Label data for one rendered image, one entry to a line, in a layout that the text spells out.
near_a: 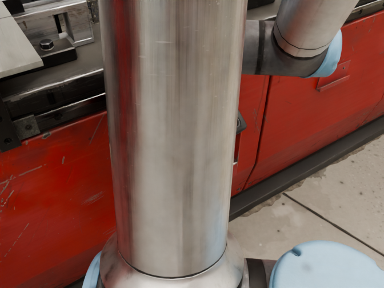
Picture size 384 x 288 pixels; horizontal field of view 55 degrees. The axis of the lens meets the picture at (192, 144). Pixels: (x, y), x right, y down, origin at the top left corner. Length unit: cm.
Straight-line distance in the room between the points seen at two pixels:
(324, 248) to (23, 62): 47
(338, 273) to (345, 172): 156
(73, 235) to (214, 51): 94
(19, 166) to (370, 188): 147
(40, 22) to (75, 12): 7
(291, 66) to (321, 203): 125
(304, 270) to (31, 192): 72
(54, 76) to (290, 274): 62
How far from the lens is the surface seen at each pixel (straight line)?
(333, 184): 180
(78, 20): 87
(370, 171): 193
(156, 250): 25
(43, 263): 114
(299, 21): 43
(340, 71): 141
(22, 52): 63
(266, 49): 51
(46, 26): 86
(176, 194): 22
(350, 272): 34
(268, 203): 165
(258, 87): 111
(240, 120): 67
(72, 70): 81
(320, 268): 33
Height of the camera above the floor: 128
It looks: 43 degrees down
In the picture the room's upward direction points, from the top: straight up
